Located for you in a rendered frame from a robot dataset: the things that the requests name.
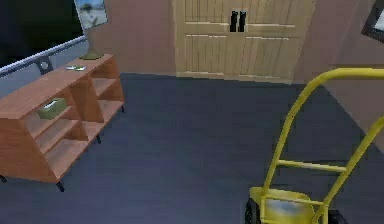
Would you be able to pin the light wooden double door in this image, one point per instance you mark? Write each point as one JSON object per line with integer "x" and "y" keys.
{"x": 240, "y": 43}

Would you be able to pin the yellow hand truck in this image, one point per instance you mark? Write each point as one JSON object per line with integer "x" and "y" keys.
{"x": 301, "y": 100}

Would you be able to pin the small white flat remote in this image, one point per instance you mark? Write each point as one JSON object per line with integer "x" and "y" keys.
{"x": 75, "y": 68}

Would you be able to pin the olive table lamp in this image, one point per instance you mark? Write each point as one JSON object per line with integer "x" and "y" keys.
{"x": 90, "y": 20}

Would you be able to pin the green tissue box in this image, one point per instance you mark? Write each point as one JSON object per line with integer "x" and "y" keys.
{"x": 51, "y": 108}

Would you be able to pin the brown wooden shelf unit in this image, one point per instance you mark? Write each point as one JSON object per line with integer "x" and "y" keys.
{"x": 23, "y": 96}

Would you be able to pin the dark window with grey sill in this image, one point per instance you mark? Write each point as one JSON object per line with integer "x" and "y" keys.
{"x": 33, "y": 33}

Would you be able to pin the black framed wall picture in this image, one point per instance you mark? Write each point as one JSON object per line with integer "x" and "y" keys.
{"x": 375, "y": 21}

